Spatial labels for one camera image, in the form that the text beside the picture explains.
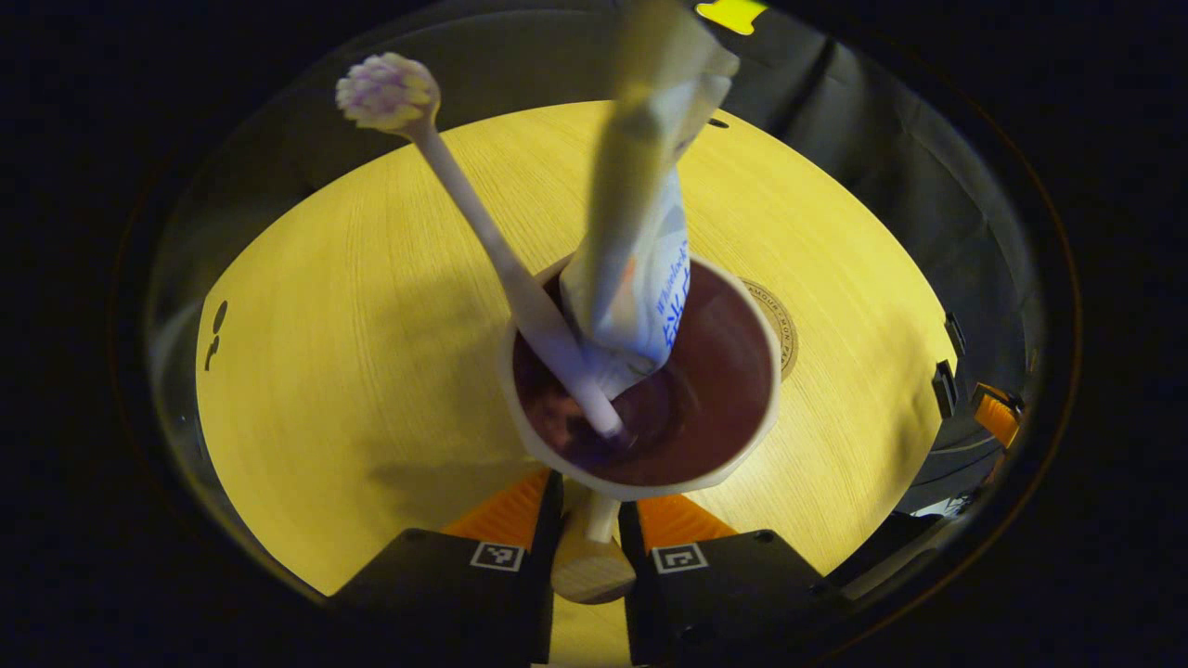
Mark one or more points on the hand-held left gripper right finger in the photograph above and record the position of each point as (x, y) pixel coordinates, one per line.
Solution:
(628, 547)

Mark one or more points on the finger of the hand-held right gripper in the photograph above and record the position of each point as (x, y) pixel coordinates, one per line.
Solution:
(998, 417)

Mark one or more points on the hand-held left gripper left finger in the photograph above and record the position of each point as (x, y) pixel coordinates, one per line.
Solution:
(549, 538)

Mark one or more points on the round cork coaster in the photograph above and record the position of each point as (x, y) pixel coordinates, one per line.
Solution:
(784, 334)

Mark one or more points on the white toothpaste tube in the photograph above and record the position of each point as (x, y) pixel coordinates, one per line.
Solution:
(631, 232)

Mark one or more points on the white toothbrush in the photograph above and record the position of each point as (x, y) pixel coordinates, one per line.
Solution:
(483, 223)

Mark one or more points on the wooden desktop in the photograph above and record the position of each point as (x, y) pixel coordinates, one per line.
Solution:
(371, 325)

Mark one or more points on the black desk edge bracket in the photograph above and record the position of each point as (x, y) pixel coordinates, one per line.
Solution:
(945, 388)
(955, 334)

